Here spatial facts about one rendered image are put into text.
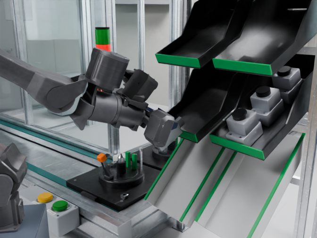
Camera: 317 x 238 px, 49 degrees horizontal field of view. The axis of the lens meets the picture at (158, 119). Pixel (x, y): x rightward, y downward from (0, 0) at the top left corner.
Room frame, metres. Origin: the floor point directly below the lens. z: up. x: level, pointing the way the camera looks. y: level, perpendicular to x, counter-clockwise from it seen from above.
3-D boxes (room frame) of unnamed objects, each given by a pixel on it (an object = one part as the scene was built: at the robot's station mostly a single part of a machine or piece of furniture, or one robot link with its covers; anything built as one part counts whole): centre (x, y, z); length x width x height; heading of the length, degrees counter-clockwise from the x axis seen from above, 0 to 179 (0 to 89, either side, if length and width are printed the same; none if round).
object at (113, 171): (0.99, 0.11, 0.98); 0.14 x 0.14 x 0.02
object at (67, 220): (0.88, 0.32, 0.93); 0.21 x 0.07 x 0.06; 51
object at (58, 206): (0.83, 0.26, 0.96); 0.04 x 0.04 x 0.02
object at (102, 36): (1.20, 0.19, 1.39); 0.05 x 0.05 x 0.05
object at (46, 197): (0.88, 0.32, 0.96); 0.04 x 0.04 x 0.02
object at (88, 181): (0.99, 0.11, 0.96); 0.24 x 0.24 x 0.02; 51
